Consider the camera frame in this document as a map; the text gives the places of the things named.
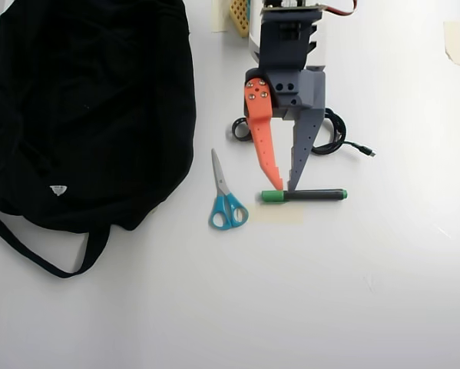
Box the grey blue gripper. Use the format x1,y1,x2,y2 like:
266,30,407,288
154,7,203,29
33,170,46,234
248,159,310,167
243,67,326,192

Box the green marker with black barrel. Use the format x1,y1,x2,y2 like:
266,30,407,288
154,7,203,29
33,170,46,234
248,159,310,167
260,188,349,204

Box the yellow perforated robot base part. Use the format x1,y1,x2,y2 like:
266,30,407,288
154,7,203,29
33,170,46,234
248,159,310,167
229,0,250,38

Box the black fabric bag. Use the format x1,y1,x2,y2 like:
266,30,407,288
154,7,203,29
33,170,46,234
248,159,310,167
0,0,198,279

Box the wide beige masking tape strip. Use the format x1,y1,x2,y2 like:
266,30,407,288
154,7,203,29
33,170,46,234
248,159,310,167
251,202,305,226

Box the narrow beige masking tape strip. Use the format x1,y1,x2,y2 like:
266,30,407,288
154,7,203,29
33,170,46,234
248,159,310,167
211,0,233,34

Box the torn beige masking tape piece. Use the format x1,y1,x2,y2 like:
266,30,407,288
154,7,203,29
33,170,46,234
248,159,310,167
443,21,460,68

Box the black plastic ring clip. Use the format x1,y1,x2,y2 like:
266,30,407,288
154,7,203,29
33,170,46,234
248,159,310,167
231,117,253,144

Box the blue handled scissors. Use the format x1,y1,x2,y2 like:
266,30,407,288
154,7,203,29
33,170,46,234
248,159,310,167
208,148,250,231

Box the black coiled USB cable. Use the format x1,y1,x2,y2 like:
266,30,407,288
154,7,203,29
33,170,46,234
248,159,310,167
310,107,377,158

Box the red white servo wires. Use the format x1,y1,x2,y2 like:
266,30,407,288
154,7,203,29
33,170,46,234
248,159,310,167
320,0,359,17

